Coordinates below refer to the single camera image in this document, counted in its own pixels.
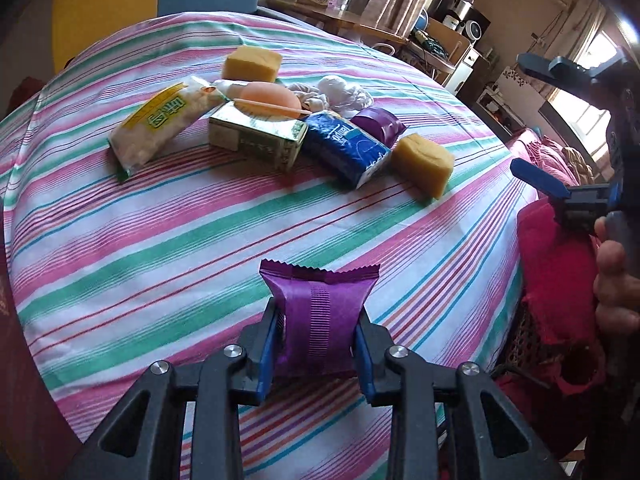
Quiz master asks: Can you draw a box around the striped bed sheet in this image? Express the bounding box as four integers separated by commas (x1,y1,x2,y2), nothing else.
0,10,531,480

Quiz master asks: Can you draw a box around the dark red cloth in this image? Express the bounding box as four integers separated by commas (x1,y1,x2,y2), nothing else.
7,77,48,121

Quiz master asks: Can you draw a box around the pink quilt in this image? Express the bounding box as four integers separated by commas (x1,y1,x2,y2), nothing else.
505,127,583,188

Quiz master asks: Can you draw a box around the black appliance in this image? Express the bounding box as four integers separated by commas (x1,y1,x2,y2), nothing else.
434,0,492,41

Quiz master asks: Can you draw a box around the green and white carton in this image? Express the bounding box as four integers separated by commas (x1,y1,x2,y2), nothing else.
207,101,308,173

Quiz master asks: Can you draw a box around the purple snack packet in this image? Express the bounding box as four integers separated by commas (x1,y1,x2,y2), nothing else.
259,258,381,380
350,106,407,145

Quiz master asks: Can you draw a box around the yellow panel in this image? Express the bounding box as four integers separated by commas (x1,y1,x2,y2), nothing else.
52,0,163,75

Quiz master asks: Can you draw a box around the person's right hand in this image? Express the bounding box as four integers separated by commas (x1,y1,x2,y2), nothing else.
593,212,640,333

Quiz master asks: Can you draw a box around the white cabinet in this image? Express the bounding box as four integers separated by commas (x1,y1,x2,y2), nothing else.
439,20,477,92

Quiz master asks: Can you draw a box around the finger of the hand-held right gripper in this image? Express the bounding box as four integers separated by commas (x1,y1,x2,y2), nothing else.
516,51,631,92
510,157,618,233

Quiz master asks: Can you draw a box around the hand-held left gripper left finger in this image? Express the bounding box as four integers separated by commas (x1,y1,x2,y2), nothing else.
70,296,287,480

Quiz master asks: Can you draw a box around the pink bottle with white cap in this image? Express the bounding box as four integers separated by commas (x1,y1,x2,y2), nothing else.
212,80,308,121

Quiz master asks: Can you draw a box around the yellow sponge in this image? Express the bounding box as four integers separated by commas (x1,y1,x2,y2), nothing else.
391,133,455,199
222,45,282,84

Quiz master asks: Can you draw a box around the blue tissue pack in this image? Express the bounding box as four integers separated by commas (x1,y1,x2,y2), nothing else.
300,111,393,190

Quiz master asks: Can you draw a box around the wooden desk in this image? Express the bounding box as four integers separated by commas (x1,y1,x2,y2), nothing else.
265,0,411,47

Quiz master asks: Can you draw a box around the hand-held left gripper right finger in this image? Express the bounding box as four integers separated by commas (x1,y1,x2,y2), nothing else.
350,305,572,480

